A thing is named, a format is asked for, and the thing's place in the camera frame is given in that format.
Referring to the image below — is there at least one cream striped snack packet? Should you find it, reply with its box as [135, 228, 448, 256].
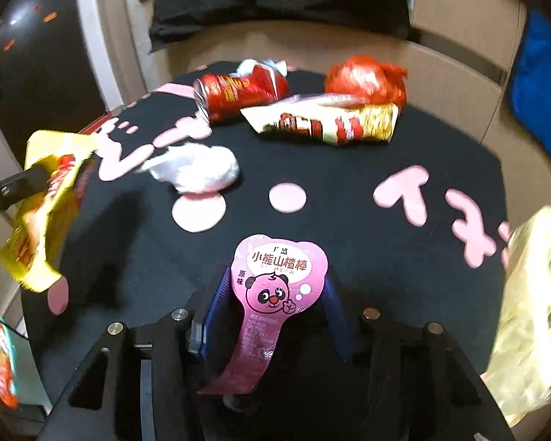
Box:
[241, 94, 400, 147]

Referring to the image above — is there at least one yellow red snack packet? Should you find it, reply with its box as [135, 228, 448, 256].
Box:
[0, 129, 99, 292]

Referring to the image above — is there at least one crushed red drink can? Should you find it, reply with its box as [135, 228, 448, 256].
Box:
[193, 67, 290, 125]

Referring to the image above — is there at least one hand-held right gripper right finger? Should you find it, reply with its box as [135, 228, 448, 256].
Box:
[321, 276, 515, 441]

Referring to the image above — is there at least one black pink printed tablecloth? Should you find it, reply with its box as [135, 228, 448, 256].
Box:
[21, 60, 508, 441]

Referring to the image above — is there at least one pink panda print wrapper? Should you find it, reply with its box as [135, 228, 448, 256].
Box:
[197, 234, 329, 396]

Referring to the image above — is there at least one black door with stickers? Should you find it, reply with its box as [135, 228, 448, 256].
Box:
[0, 0, 106, 148]

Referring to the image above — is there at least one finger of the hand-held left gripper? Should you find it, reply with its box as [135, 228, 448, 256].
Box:
[0, 164, 54, 221]

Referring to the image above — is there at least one blue towel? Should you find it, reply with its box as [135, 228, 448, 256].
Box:
[507, 9, 551, 171]

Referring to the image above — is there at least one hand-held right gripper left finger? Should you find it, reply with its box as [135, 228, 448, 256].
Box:
[41, 279, 242, 441]

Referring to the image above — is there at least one black hanging cloth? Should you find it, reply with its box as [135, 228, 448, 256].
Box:
[148, 0, 416, 53]

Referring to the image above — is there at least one red foil wrapper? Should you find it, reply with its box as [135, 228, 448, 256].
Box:
[325, 55, 408, 106]

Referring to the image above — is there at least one white tissue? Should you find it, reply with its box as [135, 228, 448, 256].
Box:
[142, 142, 240, 194]

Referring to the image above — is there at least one teal orange printed packet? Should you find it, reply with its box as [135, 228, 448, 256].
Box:
[0, 315, 28, 409]

